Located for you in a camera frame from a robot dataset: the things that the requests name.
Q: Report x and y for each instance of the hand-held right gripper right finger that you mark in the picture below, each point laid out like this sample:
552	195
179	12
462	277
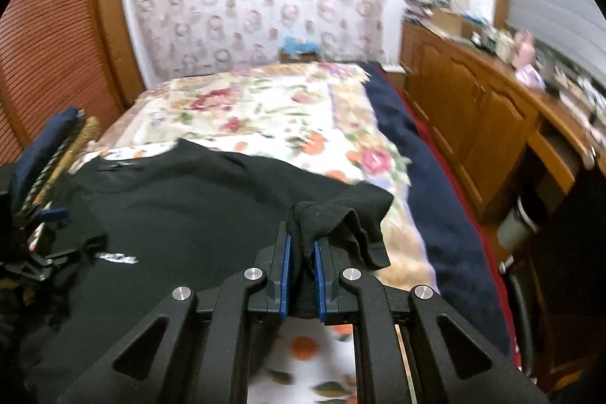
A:
319	281

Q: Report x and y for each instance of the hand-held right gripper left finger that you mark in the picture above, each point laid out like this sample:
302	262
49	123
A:
285	271

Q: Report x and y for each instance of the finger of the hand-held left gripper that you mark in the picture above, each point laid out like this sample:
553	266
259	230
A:
54	215
47	261

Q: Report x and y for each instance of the black t-shirt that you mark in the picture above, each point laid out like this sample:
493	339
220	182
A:
189	205

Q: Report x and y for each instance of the stack of folded clothes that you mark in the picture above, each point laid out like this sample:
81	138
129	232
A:
40	143

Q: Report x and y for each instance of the navy patterned folded cloth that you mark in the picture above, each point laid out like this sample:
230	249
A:
52	162

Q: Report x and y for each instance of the brown patterned folded cloth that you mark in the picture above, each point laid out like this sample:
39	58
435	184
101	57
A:
75	148

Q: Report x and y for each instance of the dark navy blanket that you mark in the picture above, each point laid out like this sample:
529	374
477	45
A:
445	214

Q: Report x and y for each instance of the wooden louvre wardrobe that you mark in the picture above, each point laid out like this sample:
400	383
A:
52	39

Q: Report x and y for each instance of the floral rose blanket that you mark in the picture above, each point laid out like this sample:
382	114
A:
265	101

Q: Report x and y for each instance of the waste bin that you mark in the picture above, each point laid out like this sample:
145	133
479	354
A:
517	224

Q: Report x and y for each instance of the wooden cabinet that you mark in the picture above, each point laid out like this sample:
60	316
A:
468	101

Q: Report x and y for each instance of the open cardboard box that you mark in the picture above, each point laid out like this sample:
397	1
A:
446	21

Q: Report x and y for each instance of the pink tissue box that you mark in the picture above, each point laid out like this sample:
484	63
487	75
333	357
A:
532	78

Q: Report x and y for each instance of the pink thermos bottle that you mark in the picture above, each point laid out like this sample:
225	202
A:
525	49

